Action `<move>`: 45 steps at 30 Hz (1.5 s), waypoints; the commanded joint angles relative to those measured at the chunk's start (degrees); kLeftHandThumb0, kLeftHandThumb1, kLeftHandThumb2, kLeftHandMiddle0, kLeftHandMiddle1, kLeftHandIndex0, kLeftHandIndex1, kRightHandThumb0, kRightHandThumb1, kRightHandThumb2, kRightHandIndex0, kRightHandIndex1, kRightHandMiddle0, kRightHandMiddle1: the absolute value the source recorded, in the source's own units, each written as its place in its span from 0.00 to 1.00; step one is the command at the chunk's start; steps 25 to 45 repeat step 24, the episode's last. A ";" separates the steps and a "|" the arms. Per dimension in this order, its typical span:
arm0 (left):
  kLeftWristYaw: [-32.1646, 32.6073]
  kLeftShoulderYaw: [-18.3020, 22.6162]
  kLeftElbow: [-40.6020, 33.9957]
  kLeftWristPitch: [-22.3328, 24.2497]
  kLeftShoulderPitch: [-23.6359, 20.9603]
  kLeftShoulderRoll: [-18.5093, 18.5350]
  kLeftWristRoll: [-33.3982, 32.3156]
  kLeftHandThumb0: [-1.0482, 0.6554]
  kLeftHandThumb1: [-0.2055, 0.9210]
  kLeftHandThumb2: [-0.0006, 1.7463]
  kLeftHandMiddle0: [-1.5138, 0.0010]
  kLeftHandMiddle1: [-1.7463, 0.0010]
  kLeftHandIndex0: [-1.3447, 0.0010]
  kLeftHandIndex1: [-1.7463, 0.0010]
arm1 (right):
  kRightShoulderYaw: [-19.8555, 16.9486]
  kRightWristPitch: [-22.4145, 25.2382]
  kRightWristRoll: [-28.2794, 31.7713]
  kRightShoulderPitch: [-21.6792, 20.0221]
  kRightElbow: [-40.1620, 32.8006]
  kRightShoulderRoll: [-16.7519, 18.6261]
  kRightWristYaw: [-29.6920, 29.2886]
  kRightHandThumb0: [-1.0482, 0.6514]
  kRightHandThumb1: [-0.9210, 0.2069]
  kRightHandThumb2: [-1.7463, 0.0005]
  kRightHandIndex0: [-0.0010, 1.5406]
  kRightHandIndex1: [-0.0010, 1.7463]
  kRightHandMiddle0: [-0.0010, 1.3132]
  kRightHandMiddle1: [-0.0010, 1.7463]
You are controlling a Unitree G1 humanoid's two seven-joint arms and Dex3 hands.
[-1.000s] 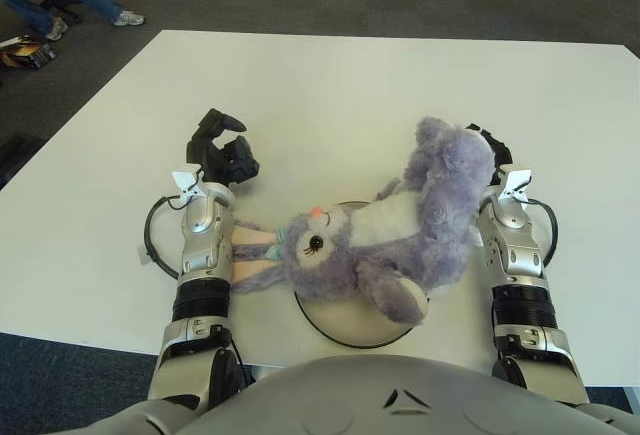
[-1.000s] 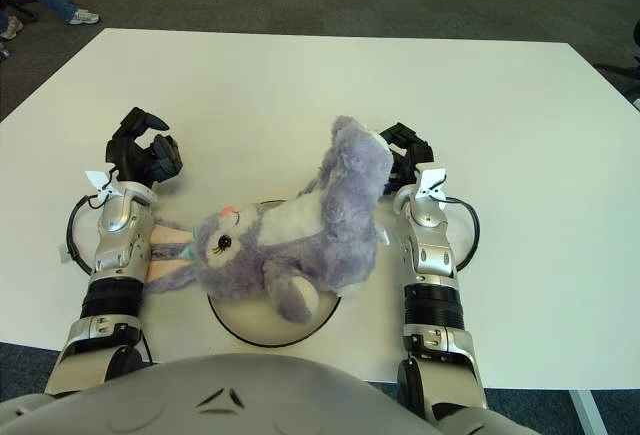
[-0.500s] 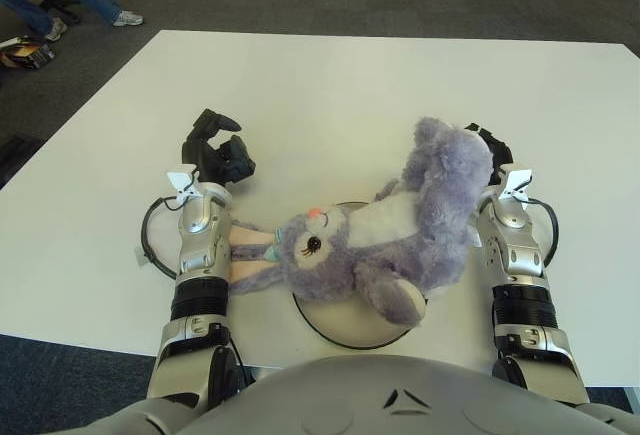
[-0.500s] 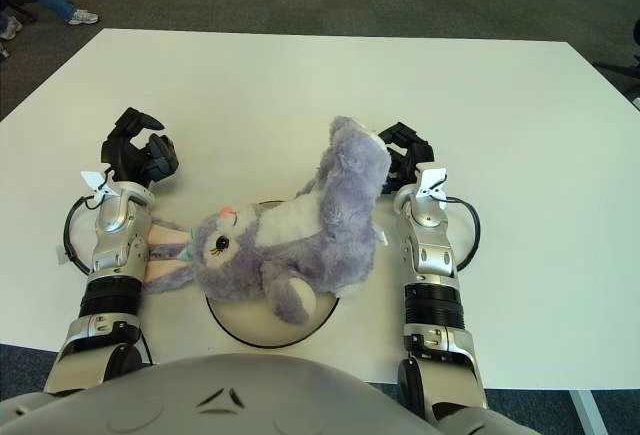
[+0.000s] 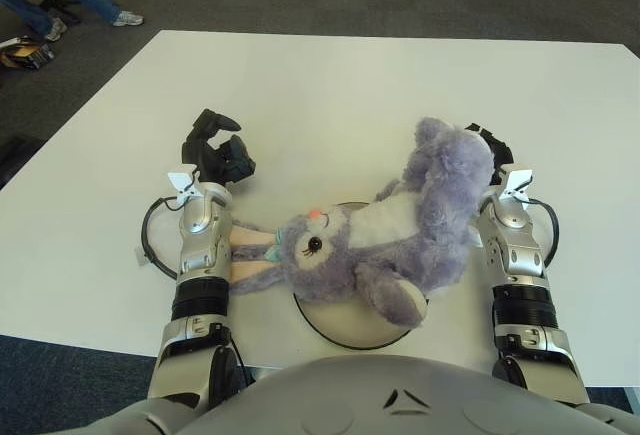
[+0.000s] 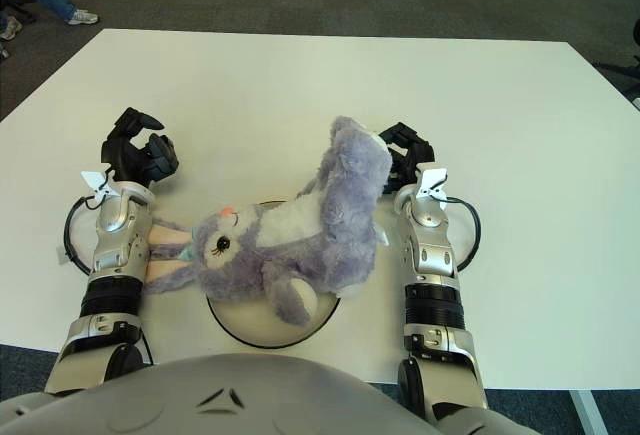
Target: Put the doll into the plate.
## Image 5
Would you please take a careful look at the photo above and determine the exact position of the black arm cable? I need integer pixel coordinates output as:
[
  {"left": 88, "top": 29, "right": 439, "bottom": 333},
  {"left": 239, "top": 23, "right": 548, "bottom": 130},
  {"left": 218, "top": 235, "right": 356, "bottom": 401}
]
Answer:
[
  {"left": 527, "top": 197, "right": 559, "bottom": 269},
  {"left": 141, "top": 197, "right": 186, "bottom": 281}
]

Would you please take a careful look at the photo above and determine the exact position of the white grey sneaker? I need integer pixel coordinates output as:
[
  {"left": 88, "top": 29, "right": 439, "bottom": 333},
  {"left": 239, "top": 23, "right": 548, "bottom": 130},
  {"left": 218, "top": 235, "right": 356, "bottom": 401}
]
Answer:
[
  {"left": 44, "top": 17, "right": 69, "bottom": 42},
  {"left": 112, "top": 10, "right": 145, "bottom": 28}
]

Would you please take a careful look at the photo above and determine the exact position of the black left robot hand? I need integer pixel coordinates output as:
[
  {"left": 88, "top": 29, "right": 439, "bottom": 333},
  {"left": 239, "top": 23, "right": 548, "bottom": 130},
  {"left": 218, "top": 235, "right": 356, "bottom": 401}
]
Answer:
[{"left": 180, "top": 108, "right": 257, "bottom": 187}]

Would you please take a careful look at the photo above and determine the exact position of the dark book with yellow edge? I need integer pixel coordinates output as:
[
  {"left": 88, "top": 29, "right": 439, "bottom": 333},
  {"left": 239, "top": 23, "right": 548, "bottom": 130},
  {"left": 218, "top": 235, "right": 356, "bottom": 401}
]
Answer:
[{"left": 0, "top": 35, "right": 56, "bottom": 70}]

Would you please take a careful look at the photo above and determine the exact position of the white clip on left wrist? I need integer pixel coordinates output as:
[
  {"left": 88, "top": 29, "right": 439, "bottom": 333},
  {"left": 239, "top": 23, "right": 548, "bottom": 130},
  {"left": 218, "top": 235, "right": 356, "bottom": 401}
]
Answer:
[{"left": 167, "top": 167, "right": 201, "bottom": 204}]

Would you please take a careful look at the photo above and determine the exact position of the white clip on right wrist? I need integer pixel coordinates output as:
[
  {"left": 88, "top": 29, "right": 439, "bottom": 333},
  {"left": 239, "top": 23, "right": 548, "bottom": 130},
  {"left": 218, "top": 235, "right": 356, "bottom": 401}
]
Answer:
[{"left": 498, "top": 164, "right": 535, "bottom": 201}]

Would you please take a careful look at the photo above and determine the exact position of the purple plush bunny doll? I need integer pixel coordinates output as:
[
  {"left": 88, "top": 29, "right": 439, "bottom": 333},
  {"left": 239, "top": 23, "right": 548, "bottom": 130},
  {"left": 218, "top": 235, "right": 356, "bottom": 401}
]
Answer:
[{"left": 227, "top": 116, "right": 496, "bottom": 329}]

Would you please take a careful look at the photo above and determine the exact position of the black office chair base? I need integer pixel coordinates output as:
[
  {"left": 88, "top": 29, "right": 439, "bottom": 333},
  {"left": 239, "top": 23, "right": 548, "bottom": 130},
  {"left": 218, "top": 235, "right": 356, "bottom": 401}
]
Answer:
[{"left": 24, "top": 0, "right": 84, "bottom": 24}]

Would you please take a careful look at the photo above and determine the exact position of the white plate with black rim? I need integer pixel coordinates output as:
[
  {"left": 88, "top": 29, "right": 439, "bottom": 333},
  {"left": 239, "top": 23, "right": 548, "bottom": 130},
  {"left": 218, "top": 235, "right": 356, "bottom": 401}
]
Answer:
[{"left": 292, "top": 200, "right": 426, "bottom": 351}]

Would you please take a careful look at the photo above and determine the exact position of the grey robot torso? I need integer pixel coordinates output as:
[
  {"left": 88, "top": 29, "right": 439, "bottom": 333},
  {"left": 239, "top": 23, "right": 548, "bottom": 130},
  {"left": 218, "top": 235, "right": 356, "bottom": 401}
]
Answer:
[{"left": 89, "top": 354, "right": 640, "bottom": 435}]

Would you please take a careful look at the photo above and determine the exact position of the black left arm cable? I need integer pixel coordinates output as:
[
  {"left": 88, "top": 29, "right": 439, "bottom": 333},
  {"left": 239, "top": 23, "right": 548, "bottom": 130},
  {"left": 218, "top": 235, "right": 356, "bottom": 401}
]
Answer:
[{"left": 141, "top": 197, "right": 186, "bottom": 281}]

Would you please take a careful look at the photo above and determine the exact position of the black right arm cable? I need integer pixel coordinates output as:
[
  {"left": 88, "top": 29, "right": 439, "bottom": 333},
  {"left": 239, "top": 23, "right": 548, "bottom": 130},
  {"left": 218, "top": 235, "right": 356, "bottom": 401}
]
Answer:
[{"left": 527, "top": 197, "right": 559, "bottom": 269}]

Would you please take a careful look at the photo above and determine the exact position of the white clip on wrist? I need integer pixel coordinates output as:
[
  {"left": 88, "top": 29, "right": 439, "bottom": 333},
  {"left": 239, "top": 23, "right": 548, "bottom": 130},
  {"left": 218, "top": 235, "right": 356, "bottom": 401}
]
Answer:
[
  {"left": 167, "top": 167, "right": 201, "bottom": 204},
  {"left": 498, "top": 164, "right": 535, "bottom": 201}
]

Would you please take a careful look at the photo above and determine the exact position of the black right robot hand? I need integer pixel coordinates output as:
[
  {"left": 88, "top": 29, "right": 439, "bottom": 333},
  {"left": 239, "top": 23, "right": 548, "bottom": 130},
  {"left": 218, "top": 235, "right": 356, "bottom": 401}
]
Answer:
[{"left": 463, "top": 122, "right": 516, "bottom": 186}]

